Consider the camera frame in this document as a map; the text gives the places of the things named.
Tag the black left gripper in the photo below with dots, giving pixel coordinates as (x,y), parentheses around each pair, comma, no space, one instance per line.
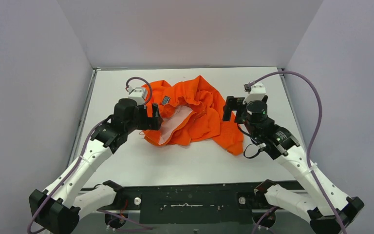
(147,117)

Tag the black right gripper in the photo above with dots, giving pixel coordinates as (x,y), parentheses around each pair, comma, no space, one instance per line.
(233,104)

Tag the orange zip-up jacket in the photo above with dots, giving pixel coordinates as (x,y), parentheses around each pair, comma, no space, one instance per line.
(192,111)

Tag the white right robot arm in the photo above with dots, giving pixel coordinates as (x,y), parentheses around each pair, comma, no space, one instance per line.
(327,209)

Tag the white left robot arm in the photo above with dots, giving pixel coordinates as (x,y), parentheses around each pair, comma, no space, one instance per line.
(60,206)

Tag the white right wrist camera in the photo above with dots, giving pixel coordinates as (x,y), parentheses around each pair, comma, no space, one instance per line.
(256,92)

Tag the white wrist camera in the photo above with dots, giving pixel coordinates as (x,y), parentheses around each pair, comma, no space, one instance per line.
(138,94)
(256,92)

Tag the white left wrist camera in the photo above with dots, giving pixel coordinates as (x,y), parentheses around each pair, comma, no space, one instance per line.
(138,94)

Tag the aluminium left table rail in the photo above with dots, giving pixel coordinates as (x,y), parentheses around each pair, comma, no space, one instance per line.
(81,123)

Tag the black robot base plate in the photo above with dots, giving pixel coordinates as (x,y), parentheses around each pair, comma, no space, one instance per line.
(191,204)

